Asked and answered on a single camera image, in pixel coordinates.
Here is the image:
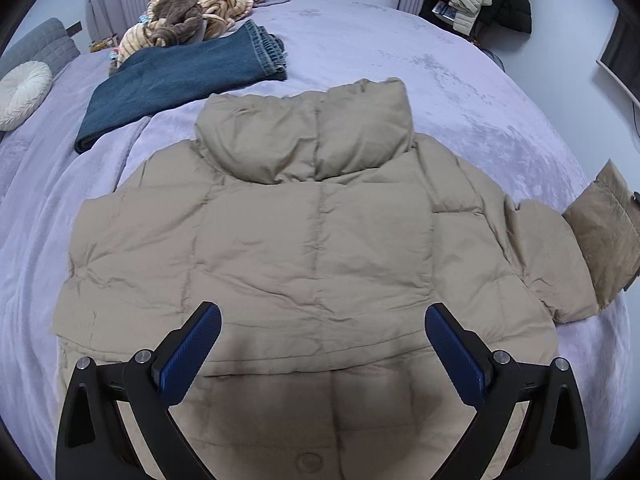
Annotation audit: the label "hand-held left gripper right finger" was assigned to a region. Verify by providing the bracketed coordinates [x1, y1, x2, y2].
[424, 302, 592, 480]

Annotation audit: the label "colourful small packets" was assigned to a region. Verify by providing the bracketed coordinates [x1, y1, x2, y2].
[90, 34, 122, 61]

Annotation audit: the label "blue denim jeans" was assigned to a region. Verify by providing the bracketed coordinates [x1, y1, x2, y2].
[75, 19, 289, 156]

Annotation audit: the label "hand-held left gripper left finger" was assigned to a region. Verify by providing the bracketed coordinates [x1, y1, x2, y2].
[54, 301, 223, 480]

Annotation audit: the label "beige puffer jacket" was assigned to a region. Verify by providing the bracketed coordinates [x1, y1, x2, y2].
[50, 77, 640, 480]

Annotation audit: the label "grey quilted headboard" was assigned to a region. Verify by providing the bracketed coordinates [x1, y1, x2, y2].
[0, 17, 81, 81]

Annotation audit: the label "black flat screen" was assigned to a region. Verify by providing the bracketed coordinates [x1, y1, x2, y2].
[596, 10, 640, 111]

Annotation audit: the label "white round pleated pillow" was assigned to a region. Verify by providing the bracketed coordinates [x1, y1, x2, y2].
[0, 60, 53, 132]

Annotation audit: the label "lavender plush blanket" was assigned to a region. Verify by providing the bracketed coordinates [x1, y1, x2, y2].
[0, 0, 636, 480]

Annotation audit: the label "brown knitted cloth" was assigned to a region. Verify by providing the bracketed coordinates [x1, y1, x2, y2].
[147, 0, 208, 46]

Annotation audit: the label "beige striped fleece cloth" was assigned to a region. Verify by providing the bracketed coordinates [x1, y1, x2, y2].
[114, 0, 267, 63]

